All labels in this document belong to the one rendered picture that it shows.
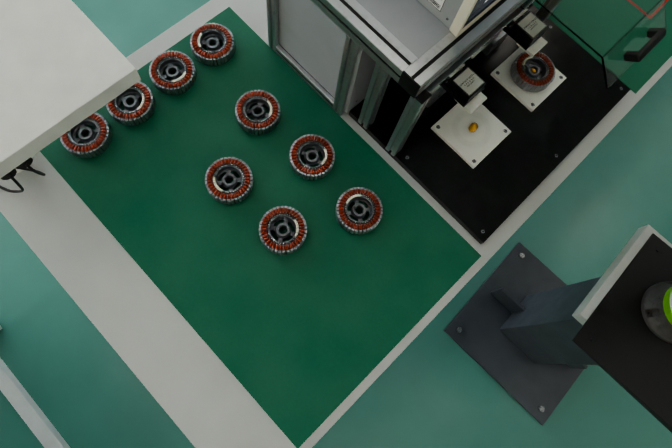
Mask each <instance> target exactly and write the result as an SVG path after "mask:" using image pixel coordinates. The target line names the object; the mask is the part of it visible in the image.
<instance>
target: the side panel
mask: <svg viewBox="0 0 672 448"><path fill-rule="evenodd" d="M266 4H267V23H268V42H269V47H270V48H272V47H273V50H274V51H275V52H276V53H277V54H278V55H279V56H280V57H281V58H282V59H283V60H284V61H285V62H286V63H287V64H288V65H289V66H290V67H291V68H292V69H293V70H294V71H295V72H296V73H297V74H298V75H299V76H300V77H301V78H302V79H303V80H304V81H305V82H306V83H307V84H308V85H309V86H310V87H311V88H312V89H313V90H314V91H315V92H316V93H317V94H318V95H319V96H320V97H321V98H322V99H323V100H324V101H325V102H326V103H327V104H328V105H329V106H330V107H331V108H332V109H333V110H334V111H336V110H338V112H337V114H338V115H339V116H341V115H342V114H343V112H344V109H345V104H346V100H347V96H348V92H349V88H350V84H351V79H352V75H353V71H354V67H355V63H356V59H357V54H358V50H359V46H358V45H357V44H356V43H355V42H354V41H353V40H352V39H351V38H350V37H349V36H348V35H347V34H345V33H344V32H343V31H342V30H341V29H340V28H339V27H338V26H337V25H336V24H335V23H334V22H333V21H332V20H331V19H330V18H329V17H328V16H327V15H325V14H324V13H323V12H322V11H321V10H320V9H319V8H318V7H317V6H316V5H315V4H314V3H313V2H312V1H311V0H266Z"/></svg>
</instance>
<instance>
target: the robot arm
mask: <svg viewBox="0 0 672 448"><path fill-rule="evenodd" d="M641 311H642V316H643V318H644V321H645V323H646V325H647V326H648V328H649V329H650V330H651V331H652V332H653V333H654V334H655V335H656V336H657V337H658V338H660V339H661V340H663V341H665V342H668V343H671V344H672V282H671V281H664V282H659V283H656V284H654V285H652V286H650V287H649V288H648V289H647V290H646V291H645V293H644V295H643V297H642V301H641Z"/></svg>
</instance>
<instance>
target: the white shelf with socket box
mask: <svg viewBox="0 0 672 448"><path fill-rule="evenodd" d="M140 80H141V78H140V76H139V74H138V72H137V70H136V68H135V67H134V66H133V65H132V64H131V63H130V62H129V61H128V60H127V59H126V58H125V57H124V55H123V54H122V53H121V52H120V51H119V50H118V49H117V48H116V47H115V46H114V45H113V44H112V43H111V42H110V41H109V40H108V38H107V37H106V36H105V35H104V34H103V33H102V32H101V31H100V30H99V29H98V28H97V27H96V26H95V25H94V24H93V23H92V21H91V20H90V19H89V18H88V17H87V16H86V15H85V14H84V13H83V12H82V11H81V10H80V9H79V8H78V7H77V6H76V4H75V3H74V2H73V1H72V0H0V178H1V179H2V180H9V179H11V180H12V181H13V182H14V183H15V184H16V185H17V186H18V187H19V188H20V189H21V190H10V189H7V188H5V187H3V186H1V185H0V189H2V190H4V191H7V192H11V193H21V192H23V191H24V188H23V187H22V185H21V184H20V183H19V182H18V181H17V180H16V179H15V178H14V176H15V175H16V173H20V172H22V171H24V170H26V171H31V172H34V173H36V174H38V175H41V176H45V175H46V174H45V173H43V172H41V171H38V170H35V169H33V168H32V167H31V166H30V165H31V164H32V162H33V160H34V158H35V154H36V153H37V152H39V151H40V150H42V149H43V148H45V147H46V146H47V145H49V144H50V143H52V142H53V141H55V140H56V139H57V138H59V137H60V136H62V135H63V134H65V133H66V132H67V131H69V130H70V129H72V128H73V127H74V126H76V125H77V124H79V123H80V122H82V121H83V120H84V119H86V118H87V117H89V116H90V115H92V114H93V113H94V112H96V111H97V110H99V109H100V108H102V107H103V106H104V105H106V104H107V103H109V102H110V101H112V100H113V99H114V98H116V97H117V96H119V95H120V94H121V93H123V92H124V91H126V90H127V89H129V88H130V87H131V86H133V85H134V84H136V83H137V82H139V81H140Z"/></svg>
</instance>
